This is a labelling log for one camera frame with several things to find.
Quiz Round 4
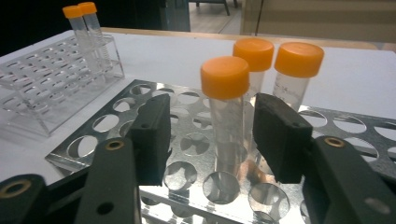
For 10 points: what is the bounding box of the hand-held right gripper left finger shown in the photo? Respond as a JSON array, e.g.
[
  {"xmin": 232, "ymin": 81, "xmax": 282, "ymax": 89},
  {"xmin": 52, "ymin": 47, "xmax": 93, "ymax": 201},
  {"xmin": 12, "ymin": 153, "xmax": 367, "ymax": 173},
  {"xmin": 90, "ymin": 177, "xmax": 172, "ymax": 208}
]
[{"xmin": 74, "ymin": 92, "xmax": 173, "ymax": 224}]

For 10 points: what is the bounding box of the light wooden cabinet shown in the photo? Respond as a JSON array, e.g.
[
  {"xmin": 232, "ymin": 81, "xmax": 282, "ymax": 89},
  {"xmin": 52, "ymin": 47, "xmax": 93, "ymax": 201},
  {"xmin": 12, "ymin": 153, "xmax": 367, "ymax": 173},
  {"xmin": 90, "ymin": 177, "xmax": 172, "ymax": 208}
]
[{"xmin": 240, "ymin": 0, "xmax": 396, "ymax": 45}]

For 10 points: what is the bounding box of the black hanging cable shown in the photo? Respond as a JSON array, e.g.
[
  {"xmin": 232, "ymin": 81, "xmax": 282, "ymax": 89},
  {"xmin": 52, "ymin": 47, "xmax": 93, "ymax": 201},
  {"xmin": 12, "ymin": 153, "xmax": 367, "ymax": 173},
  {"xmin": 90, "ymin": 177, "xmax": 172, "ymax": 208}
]
[{"xmin": 257, "ymin": 0, "xmax": 265, "ymax": 35}]

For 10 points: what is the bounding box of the orange-capped clear tube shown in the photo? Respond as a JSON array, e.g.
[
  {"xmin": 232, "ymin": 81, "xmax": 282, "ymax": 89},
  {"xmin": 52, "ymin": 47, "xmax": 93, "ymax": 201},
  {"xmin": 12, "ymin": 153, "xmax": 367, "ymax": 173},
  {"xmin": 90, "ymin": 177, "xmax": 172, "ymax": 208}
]
[
  {"xmin": 62, "ymin": 5, "xmax": 106, "ymax": 85},
  {"xmin": 200, "ymin": 55, "xmax": 251, "ymax": 203},
  {"xmin": 273, "ymin": 41, "xmax": 325, "ymax": 112},
  {"xmin": 233, "ymin": 37, "xmax": 276, "ymax": 175},
  {"xmin": 78, "ymin": 1, "xmax": 112, "ymax": 68}
]

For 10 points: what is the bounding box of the black equipment cabinet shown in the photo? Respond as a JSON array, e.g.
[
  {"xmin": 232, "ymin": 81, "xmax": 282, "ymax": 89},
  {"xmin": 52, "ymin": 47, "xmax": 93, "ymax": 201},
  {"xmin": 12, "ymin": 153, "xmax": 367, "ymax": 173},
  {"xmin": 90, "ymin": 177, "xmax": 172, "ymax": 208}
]
[{"xmin": 158, "ymin": 0, "xmax": 191, "ymax": 33}]

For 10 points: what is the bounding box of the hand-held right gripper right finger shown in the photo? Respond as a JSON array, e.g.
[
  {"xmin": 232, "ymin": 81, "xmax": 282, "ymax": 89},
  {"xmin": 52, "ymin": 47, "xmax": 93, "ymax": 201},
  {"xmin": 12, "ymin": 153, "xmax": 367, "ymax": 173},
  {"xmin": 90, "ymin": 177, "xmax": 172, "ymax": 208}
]
[{"xmin": 252, "ymin": 92, "xmax": 396, "ymax": 224}]

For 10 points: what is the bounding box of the dark curtain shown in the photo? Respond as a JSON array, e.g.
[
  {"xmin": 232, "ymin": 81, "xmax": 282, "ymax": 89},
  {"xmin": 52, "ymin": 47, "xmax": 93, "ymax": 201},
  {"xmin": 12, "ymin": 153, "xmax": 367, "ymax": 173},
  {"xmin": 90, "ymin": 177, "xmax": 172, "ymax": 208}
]
[{"xmin": 0, "ymin": 0, "xmax": 163, "ymax": 58}]

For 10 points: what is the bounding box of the perforated metal tube rack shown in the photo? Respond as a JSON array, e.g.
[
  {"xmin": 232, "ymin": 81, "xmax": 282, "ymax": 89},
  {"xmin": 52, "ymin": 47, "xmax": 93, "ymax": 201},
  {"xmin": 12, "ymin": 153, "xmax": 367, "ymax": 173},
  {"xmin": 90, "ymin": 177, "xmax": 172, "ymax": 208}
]
[{"xmin": 45, "ymin": 78, "xmax": 396, "ymax": 224}]

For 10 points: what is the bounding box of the clear plastic tube rack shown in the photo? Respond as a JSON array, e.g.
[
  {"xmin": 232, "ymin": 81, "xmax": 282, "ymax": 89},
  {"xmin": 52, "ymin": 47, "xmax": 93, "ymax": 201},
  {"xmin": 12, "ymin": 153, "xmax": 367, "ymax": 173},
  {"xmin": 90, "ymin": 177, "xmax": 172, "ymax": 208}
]
[{"xmin": 0, "ymin": 33, "xmax": 126, "ymax": 138}]

